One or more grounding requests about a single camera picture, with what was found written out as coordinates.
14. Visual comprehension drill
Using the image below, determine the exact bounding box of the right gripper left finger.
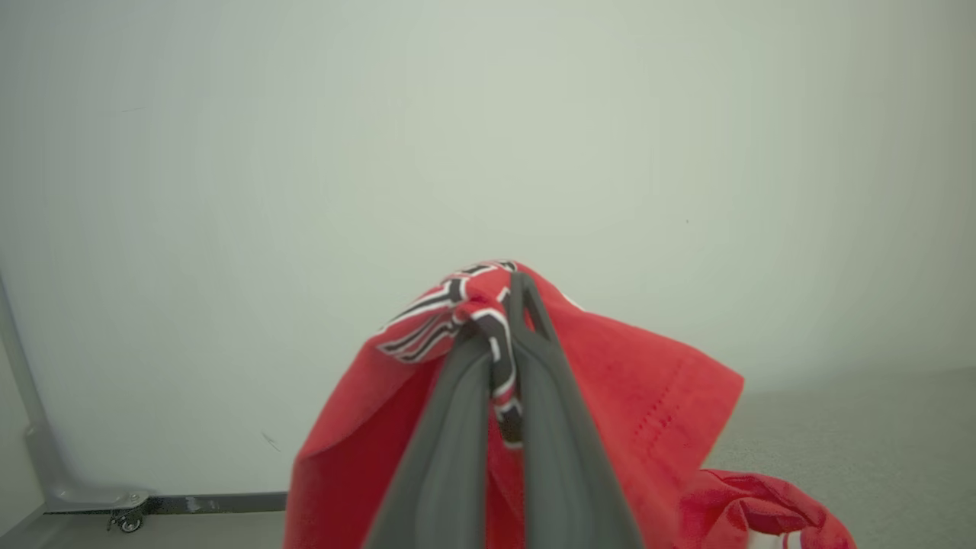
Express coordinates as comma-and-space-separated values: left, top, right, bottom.
364, 334, 494, 549

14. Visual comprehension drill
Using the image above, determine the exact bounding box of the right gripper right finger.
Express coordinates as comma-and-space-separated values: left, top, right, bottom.
507, 271, 645, 549

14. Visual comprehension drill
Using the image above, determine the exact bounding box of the red jersey with black trim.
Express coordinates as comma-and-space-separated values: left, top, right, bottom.
284, 259, 745, 549

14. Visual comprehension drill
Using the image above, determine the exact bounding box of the red garment with white stripes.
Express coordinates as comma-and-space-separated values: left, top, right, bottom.
675, 468, 859, 549

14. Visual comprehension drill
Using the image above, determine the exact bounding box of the black baseboard strip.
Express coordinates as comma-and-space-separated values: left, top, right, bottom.
147, 492, 289, 515

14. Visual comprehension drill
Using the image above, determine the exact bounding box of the grey metal partition frame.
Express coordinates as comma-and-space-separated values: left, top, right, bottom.
0, 274, 150, 514

